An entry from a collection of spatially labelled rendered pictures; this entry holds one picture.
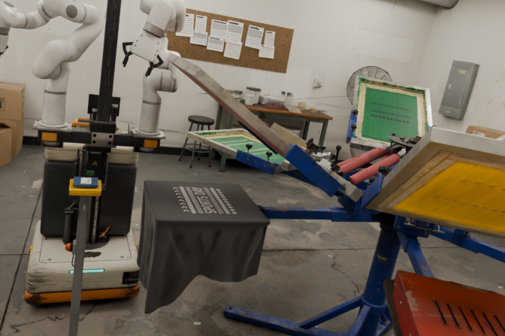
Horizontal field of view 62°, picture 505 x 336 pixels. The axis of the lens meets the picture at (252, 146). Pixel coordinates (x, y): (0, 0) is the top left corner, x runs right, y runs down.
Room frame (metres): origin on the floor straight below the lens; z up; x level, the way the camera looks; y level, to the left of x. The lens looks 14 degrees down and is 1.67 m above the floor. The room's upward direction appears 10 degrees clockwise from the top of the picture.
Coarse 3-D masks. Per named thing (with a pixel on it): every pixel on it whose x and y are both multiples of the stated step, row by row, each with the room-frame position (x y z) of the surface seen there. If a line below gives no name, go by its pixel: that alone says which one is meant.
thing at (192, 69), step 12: (168, 60) 1.97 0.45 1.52; (180, 60) 1.74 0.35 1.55; (192, 72) 1.48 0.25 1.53; (204, 72) 1.47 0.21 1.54; (204, 84) 1.47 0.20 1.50; (216, 84) 1.49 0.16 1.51; (228, 96) 1.51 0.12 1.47; (240, 108) 1.53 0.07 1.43; (252, 120) 1.55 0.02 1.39; (264, 132) 1.57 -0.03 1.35; (276, 144) 1.59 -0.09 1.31; (288, 144) 1.61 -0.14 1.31
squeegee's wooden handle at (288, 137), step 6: (276, 126) 2.09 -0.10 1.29; (276, 132) 2.04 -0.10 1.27; (282, 132) 2.00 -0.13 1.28; (288, 132) 1.96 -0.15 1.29; (282, 138) 1.96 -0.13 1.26; (288, 138) 1.92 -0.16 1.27; (294, 138) 1.89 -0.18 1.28; (300, 138) 1.85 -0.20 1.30; (294, 144) 1.85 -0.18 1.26; (300, 144) 1.82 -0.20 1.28; (306, 144) 1.78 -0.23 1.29; (312, 150) 1.76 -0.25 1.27
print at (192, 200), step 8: (176, 192) 1.82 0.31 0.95; (184, 192) 1.84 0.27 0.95; (192, 192) 1.86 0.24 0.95; (200, 192) 1.87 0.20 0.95; (208, 192) 1.89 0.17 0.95; (216, 192) 1.91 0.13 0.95; (184, 200) 1.75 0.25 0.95; (192, 200) 1.77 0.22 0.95; (200, 200) 1.78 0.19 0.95; (208, 200) 1.80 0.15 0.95; (216, 200) 1.82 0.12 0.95; (224, 200) 1.83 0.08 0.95; (184, 208) 1.66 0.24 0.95; (192, 208) 1.68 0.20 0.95; (200, 208) 1.69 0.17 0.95; (208, 208) 1.71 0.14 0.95; (216, 208) 1.72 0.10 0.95; (224, 208) 1.74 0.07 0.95; (232, 208) 1.76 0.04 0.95
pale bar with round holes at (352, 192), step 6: (318, 162) 2.00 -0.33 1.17; (324, 168) 1.93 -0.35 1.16; (336, 174) 1.84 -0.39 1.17; (342, 180) 1.78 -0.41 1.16; (348, 186) 1.73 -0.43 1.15; (354, 186) 1.70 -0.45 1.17; (348, 192) 1.70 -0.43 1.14; (354, 192) 1.69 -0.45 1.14; (360, 192) 1.70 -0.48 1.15; (354, 198) 1.69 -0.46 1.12
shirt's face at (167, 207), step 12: (156, 180) 1.93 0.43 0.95; (156, 192) 1.78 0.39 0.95; (168, 192) 1.80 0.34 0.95; (228, 192) 1.94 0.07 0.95; (240, 192) 1.97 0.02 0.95; (156, 204) 1.65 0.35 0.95; (168, 204) 1.67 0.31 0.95; (240, 204) 1.82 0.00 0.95; (252, 204) 1.84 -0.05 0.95; (168, 216) 1.55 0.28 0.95; (180, 216) 1.57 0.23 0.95; (192, 216) 1.59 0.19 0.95; (204, 216) 1.62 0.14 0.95; (216, 216) 1.64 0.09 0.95; (228, 216) 1.66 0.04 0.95; (240, 216) 1.68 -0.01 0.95; (252, 216) 1.71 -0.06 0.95; (264, 216) 1.73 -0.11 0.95
